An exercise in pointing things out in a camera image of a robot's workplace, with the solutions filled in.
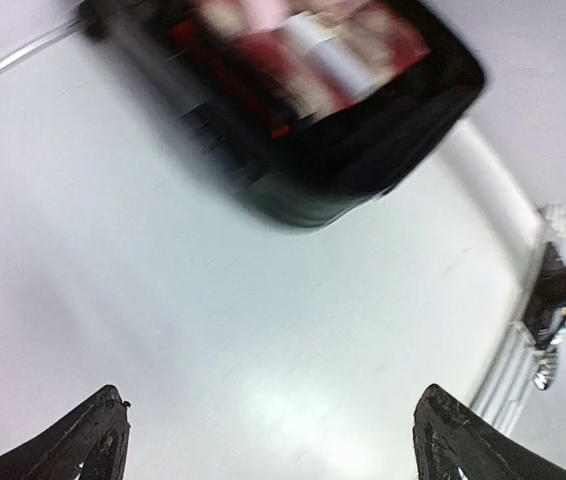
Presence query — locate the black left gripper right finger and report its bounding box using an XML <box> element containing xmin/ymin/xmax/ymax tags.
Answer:
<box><xmin>413</xmin><ymin>384</ymin><xmax>566</xmax><ymax>480</ymax></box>

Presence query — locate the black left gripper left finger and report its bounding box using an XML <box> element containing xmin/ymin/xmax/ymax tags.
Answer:
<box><xmin>0</xmin><ymin>385</ymin><xmax>130</xmax><ymax>479</ymax></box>

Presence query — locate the black ribbed hard suitcase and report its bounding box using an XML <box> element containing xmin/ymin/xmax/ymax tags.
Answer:
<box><xmin>77</xmin><ymin>1</ymin><xmax>486</xmax><ymax>228</ymax></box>

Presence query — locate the red plaid folded cloth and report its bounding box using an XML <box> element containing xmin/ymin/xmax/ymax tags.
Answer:
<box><xmin>172</xmin><ymin>1</ymin><xmax>429</xmax><ymax>136</ymax></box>

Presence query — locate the white cylindrical tube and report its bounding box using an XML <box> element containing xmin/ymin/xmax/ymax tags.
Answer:
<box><xmin>281</xmin><ymin>11</ymin><xmax>376</xmax><ymax>102</ymax></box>

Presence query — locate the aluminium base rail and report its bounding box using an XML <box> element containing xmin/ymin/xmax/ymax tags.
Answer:
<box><xmin>470</xmin><ymin>203</ymin><xmax>566</xmax><ymax>435</ymax></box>

